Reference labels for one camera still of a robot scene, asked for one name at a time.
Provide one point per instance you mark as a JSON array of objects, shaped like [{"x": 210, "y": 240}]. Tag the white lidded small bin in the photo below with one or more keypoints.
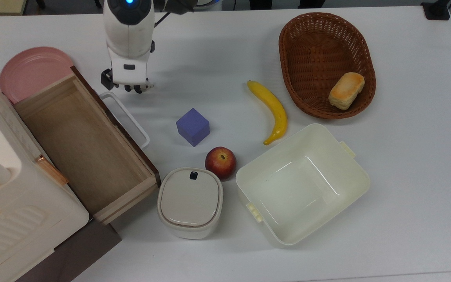
[{"x": 189, "y": 201}]

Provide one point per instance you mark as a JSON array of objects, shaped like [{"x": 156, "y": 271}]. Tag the orange bread loaf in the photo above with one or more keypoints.
[{"x": 346, "y": 91}]

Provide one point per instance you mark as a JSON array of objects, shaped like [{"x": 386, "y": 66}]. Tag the wooden drawer with brown face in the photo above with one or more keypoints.
[{"x": 84, "y": 145}]

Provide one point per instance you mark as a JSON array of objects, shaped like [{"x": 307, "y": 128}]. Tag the cream plastic cabinet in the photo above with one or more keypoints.
[{"x": 10, "y": 219}]

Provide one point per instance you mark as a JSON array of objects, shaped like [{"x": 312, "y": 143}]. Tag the brown wicker basket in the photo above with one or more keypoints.
[{"x": 311, "y": 51}]

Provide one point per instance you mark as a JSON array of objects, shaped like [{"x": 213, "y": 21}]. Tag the pink plastic plate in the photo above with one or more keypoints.
[{"x": 33, "y": 70}]

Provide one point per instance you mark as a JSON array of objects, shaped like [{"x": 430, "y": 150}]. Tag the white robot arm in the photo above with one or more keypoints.
[{"x": 129, "y": 35}]

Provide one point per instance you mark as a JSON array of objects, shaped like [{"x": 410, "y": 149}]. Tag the yellow banana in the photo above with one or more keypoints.
[{"x": 276, "y": 111}]

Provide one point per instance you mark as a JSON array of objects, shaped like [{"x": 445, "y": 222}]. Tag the black and white panda toy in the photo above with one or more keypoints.
[{"x": 138, "y": 90}]

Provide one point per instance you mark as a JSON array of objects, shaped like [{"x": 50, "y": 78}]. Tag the cream square plastic container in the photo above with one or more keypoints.
[{"x": 302, "y": 184}]

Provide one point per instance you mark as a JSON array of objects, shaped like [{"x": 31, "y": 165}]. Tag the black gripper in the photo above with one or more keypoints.
[{"x": 107, "y": 79}]

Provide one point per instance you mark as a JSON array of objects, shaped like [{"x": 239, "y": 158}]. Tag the red apple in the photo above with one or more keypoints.
[{"x": 220, "y": 162}]

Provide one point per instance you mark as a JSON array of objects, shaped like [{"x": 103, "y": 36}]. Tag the purple cube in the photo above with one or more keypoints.
[{"x": 192, "y": 126}]

